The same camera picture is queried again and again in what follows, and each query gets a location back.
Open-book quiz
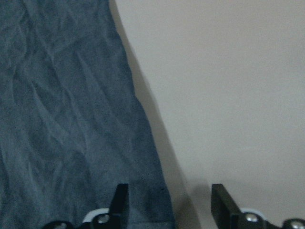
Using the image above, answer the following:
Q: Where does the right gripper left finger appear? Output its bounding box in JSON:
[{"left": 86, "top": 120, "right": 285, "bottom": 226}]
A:
[{"left": 106, "top": 184, "right": 129, "bottom": 229}]

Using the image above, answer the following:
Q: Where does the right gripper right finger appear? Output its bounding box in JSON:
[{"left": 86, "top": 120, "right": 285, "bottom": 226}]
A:
[{"left": 211, "top": 183, "right": 270, "bottom": 229}]

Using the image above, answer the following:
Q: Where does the black graphic t-shirt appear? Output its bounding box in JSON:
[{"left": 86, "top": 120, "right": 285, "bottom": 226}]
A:
[{"left": 0, "top": 0, "right": 175, "bottom": 229}]

